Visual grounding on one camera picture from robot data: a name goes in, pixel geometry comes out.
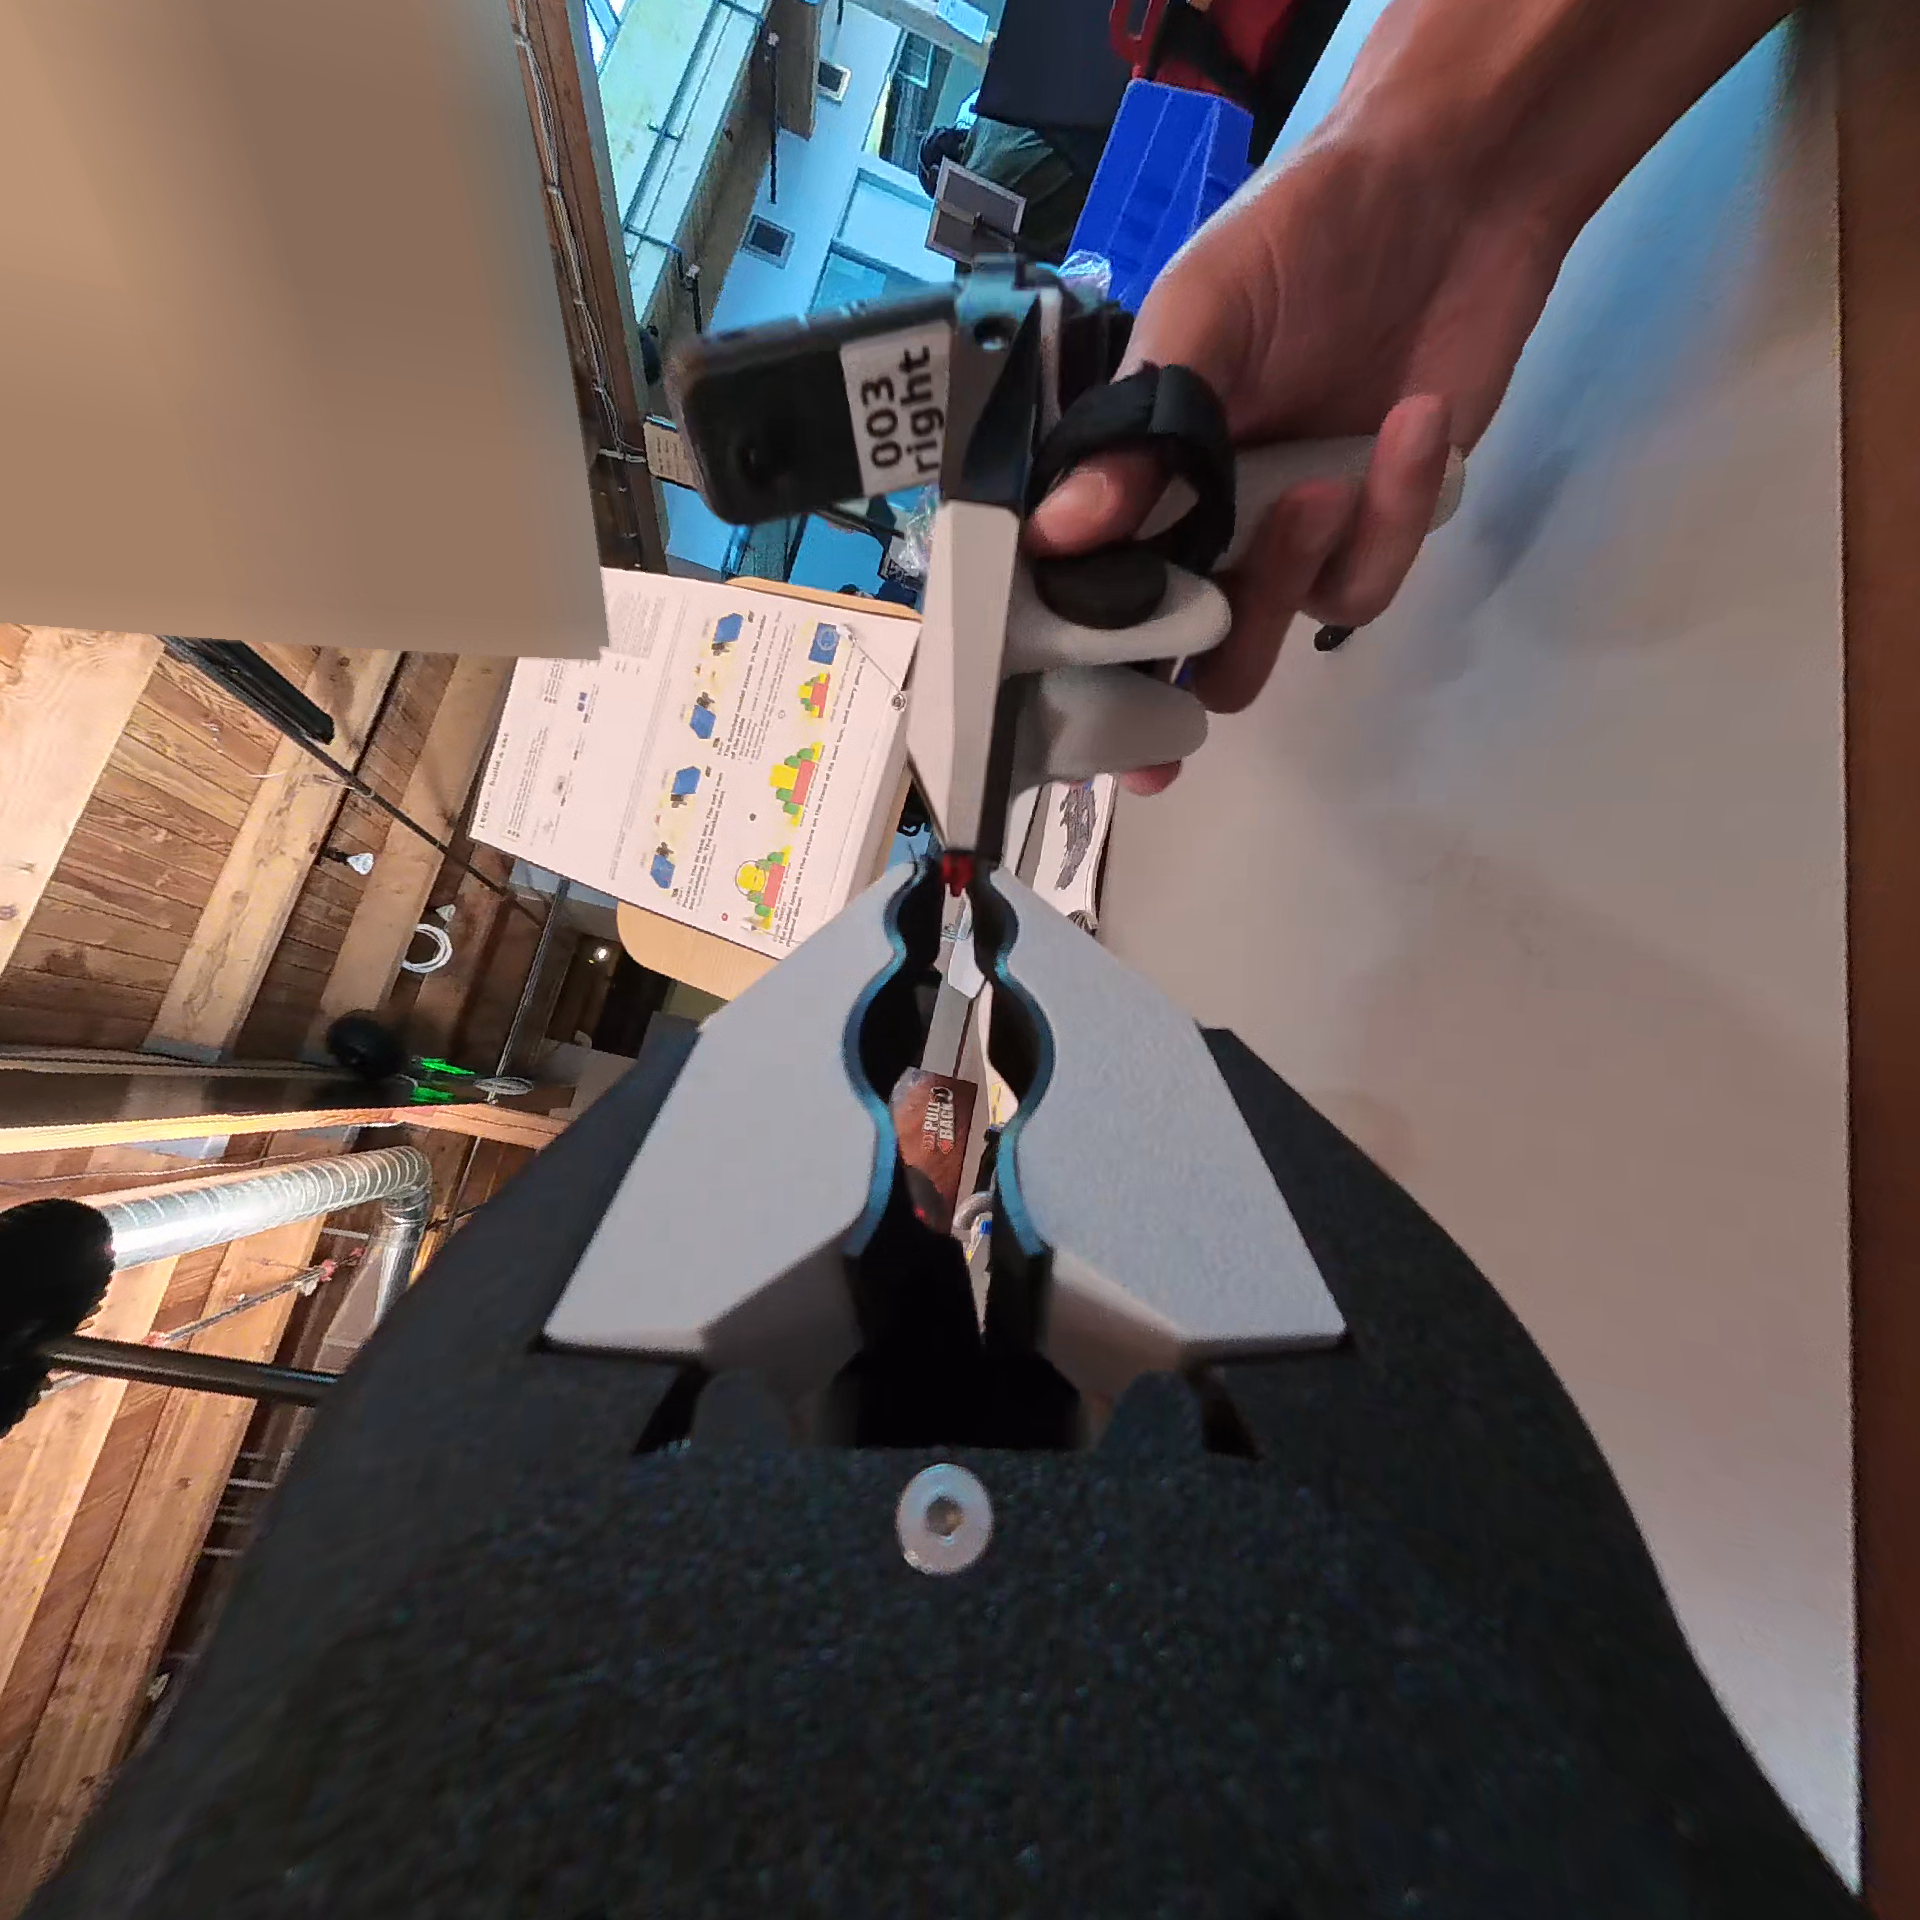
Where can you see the black metal rod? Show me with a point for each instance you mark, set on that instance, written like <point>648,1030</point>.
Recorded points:
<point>194,1368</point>

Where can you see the blue plastic bin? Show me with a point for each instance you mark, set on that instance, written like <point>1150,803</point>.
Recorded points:
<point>1163,172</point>

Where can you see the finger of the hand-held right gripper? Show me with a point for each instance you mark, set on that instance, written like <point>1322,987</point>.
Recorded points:
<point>960,660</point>

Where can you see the person's right forearm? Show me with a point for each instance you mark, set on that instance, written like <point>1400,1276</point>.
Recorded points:
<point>1560,90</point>

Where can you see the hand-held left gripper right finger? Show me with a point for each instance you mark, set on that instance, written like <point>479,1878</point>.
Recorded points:
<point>1170,1184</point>

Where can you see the silver metal duct pipe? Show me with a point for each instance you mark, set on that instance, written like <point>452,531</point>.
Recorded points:
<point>254,1208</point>

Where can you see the plastic bag with brown label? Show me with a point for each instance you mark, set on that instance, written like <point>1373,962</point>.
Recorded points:
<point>933,1124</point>

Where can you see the person's right hand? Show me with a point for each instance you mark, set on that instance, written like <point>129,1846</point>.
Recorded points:
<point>1350,315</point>

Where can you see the red plastic container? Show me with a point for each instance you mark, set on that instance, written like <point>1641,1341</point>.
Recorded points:
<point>1185,38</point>

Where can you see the black ceiling track rail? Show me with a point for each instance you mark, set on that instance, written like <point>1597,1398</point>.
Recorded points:
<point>254,687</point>

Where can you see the printed instruction sheet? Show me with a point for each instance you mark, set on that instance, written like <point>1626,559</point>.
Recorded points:
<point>704,765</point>

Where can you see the small ceiling spot lamp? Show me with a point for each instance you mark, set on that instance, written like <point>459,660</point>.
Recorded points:
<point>356,863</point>

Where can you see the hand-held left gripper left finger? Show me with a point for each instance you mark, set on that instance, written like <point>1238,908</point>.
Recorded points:
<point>720,1170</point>

